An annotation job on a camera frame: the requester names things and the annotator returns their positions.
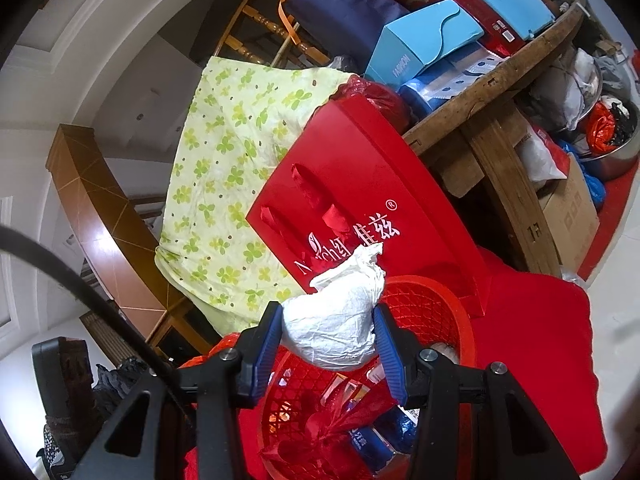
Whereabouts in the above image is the white blue toothpaste box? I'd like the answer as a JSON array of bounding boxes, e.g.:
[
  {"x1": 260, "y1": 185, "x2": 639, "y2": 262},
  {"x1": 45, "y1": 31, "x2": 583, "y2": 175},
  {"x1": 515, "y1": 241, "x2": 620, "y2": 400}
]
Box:
[{"x1": 348, "y1": 406, "x2": 420, "y2": 478}]

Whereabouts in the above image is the white plastic bag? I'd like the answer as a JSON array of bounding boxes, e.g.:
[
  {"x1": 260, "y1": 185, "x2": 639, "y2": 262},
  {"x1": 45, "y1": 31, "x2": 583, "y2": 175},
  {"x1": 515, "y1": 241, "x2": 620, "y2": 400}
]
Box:
[{"x1": 281, "y1": 243, "x2": 385, "y2": 372}]

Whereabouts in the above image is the black ruffled garment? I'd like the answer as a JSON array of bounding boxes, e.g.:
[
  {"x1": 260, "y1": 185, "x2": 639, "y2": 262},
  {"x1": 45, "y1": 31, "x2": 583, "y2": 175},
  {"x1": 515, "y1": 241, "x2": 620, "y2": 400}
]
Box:
[{"x1": 34, "y1": 356, "x2": 151, "y2": 476}]

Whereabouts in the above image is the red bed blanket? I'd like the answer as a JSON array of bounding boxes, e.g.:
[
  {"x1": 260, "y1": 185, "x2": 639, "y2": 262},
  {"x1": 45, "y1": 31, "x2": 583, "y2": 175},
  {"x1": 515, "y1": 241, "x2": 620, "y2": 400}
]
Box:
[{"x1": 182, "y1": 247, "x2": 610, "y2": 480}]

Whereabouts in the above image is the red plastic mesh basket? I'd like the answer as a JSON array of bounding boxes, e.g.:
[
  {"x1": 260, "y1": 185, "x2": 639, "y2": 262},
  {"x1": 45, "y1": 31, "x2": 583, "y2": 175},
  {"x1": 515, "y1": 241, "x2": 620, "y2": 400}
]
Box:
[{"x1": 256, "y1": 276, "x2": 475, "y2": 479}]

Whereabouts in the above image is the brown wooden headboard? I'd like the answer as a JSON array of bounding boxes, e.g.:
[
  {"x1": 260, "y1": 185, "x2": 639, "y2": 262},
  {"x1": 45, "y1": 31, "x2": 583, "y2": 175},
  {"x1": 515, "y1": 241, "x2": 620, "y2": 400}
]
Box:
[{"x1": 46, "y1": 125, "x2": 215, "y2": 364}]

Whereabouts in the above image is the brown cardboard box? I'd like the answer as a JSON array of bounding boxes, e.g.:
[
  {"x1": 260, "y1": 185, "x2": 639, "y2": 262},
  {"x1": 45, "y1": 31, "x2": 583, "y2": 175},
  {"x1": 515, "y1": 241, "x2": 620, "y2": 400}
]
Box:
[{"x1": 537, "y1": 154, "x2": 600, "y2": 272}]

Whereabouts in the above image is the red Nilrich paper bag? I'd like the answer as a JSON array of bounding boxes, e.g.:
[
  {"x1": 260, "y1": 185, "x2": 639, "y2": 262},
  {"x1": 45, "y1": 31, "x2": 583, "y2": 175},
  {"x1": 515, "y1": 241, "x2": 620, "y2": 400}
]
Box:
[{"x1": 246, "y1": 96, "x2": 489, "y2": 318}]

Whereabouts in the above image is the wooden table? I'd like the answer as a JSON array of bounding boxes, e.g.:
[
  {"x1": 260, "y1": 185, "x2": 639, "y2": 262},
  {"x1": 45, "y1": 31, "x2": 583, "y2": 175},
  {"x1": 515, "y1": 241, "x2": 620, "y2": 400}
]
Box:
[{"x1": 404, "y1": 0, "x2": 589, "y2": 276}]

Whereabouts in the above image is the steel basin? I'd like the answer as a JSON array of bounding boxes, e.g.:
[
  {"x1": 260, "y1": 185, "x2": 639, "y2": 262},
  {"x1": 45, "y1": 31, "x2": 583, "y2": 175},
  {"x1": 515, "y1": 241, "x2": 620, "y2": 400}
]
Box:
[{"x1": 579, "y1": 101, "x2": 639, "y2": 181}]

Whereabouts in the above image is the orange red plastic bag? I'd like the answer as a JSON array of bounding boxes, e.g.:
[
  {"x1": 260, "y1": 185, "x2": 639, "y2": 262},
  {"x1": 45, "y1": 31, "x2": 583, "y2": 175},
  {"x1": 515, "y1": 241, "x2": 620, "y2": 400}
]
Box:
[{"x1": 584, "y1": 101, "x2": 616, "y2": 156}]

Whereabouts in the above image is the green clover patterned quilt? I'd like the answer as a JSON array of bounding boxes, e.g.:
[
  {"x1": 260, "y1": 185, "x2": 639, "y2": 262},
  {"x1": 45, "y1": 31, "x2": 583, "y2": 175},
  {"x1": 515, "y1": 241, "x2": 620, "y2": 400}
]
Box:
[{"x1": 155, "y1": 56, "x2": 349, "y2": 336}]

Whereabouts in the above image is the red crinkled plastic bag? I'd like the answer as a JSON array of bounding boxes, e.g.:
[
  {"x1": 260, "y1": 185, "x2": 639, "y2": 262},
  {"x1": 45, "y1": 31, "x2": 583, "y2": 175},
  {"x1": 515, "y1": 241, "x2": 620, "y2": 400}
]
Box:
[{"x1": 331, "y1": 75, "x2": 413, "y2": 133}]

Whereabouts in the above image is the grey white bag bundle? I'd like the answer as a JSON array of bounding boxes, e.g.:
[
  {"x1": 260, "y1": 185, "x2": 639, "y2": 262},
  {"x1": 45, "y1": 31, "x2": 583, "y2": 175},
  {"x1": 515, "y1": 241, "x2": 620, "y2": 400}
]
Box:
[{"x1": 525, "y1": 47, "x2": 602, "y2": 133}]

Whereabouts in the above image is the blue white patterned package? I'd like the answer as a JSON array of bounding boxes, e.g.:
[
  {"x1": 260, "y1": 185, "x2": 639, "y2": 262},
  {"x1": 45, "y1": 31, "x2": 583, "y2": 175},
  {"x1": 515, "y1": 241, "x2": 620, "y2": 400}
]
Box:
[{"x1": 397, "y1": 42, "x2": 504, "y2": 120}]

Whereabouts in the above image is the wooden stair railing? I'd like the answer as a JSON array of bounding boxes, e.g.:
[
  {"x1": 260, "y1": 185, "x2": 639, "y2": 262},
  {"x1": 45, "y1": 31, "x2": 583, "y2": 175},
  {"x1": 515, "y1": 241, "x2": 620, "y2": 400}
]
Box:
[{"x1": 213, "y1": 0, "x2": 330, "y2": 70}]

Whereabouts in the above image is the light blue cardboard box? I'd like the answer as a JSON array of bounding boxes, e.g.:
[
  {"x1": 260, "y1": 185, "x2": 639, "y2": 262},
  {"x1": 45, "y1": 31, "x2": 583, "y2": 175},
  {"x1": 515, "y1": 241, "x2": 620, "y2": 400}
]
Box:
[{"x1": 364, "y1": 0, "x2": 484, "y2": 89}]

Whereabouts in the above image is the navy blue bag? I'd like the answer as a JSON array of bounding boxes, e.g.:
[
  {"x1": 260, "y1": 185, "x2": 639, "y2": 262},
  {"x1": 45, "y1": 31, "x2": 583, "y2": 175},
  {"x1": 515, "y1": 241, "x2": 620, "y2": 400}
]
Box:
[{"x1": 284, "y1": 0, "x2": 409, "y2": 73}]

